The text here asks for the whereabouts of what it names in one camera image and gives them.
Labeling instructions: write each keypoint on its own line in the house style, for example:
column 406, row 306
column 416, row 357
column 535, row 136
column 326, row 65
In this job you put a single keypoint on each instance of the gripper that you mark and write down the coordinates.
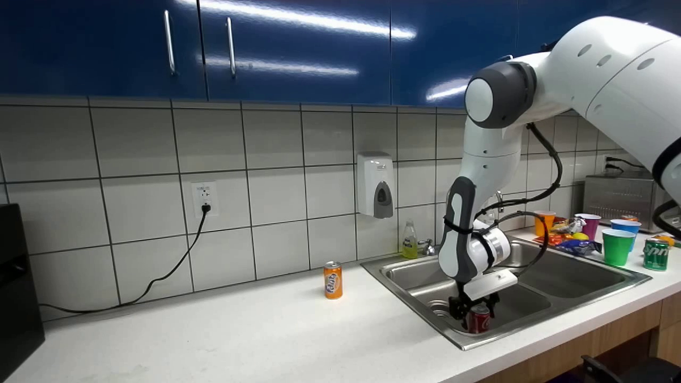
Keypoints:
column 464, row 298

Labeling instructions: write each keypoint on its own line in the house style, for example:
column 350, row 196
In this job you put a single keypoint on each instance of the red soda can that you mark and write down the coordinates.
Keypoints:
column 479, row 321

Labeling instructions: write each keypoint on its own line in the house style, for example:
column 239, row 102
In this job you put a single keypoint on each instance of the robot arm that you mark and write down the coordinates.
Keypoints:
column 601, row 80

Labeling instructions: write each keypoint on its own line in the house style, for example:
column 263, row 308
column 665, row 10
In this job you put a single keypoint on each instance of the steel sink basin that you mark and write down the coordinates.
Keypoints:
column 511, row 306
column 569, row 274

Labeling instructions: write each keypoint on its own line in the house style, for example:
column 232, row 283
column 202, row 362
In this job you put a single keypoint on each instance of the steel double sink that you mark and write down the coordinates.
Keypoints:
column 580, row 276

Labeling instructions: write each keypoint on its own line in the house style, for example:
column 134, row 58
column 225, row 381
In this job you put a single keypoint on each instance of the green soda can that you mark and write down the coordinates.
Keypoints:
column 655, row 256

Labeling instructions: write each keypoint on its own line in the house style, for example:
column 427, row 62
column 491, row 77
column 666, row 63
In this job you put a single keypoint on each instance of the chrome tap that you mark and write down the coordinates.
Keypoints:
column 427, row 247

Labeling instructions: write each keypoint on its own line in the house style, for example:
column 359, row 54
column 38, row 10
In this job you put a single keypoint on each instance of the green dish soap bottle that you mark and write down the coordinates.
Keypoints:
column 409, row 243

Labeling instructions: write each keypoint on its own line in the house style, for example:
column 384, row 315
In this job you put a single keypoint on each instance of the red snack bag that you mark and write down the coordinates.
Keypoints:
column 553, row 239

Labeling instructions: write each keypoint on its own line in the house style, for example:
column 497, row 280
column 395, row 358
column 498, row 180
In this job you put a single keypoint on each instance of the orange plastic cup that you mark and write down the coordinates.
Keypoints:
column 544, row 223

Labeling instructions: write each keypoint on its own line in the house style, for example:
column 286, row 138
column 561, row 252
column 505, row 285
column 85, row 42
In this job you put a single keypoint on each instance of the blue snack bag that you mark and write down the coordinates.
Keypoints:
column 580, row 247

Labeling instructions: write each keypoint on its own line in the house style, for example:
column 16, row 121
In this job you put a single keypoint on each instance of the silver snack packet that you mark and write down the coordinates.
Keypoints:
column 568, row 225

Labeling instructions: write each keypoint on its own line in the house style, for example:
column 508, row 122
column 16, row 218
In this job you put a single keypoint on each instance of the yellow lemon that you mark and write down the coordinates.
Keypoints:
column 581, row 236

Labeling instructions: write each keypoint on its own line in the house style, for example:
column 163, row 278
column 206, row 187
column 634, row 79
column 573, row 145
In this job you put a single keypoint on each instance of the purple plastic cup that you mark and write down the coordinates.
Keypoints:
column 590, row 227

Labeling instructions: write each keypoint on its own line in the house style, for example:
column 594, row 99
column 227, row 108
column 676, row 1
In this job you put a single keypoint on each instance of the green plastic cup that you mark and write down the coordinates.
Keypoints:
column 617, row 249

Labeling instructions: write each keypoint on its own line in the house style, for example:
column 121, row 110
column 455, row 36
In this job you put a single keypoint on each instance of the blue plastic cup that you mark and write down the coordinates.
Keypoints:
column 628, row 227

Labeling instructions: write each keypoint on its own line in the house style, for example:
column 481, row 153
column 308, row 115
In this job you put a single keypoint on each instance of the steel toaster oven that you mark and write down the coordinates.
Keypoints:
column 620, row 199

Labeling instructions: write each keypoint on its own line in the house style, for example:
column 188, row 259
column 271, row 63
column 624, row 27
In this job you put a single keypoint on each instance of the blue cabinet door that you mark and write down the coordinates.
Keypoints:
column 447, row 42
column 96, row 48
column 542, row 18
column 308, row 53

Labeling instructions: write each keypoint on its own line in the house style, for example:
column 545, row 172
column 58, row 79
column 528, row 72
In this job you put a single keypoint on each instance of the black appliance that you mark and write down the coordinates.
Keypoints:
column 18, row 292

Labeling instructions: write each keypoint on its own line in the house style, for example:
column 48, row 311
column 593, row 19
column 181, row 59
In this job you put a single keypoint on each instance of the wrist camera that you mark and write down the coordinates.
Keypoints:
column 492, row 283

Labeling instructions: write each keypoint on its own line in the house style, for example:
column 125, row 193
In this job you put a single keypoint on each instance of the white wall soap dispenser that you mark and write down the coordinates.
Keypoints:
column 372, row 181

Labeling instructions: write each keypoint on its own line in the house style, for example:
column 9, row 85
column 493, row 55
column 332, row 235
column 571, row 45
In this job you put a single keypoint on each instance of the white wall socket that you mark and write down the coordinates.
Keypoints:
column 601, row 162
column 203, row 194

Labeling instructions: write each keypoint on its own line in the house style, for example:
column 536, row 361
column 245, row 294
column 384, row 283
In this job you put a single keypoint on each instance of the blue wall cabinet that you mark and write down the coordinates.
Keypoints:
column 298, row 48

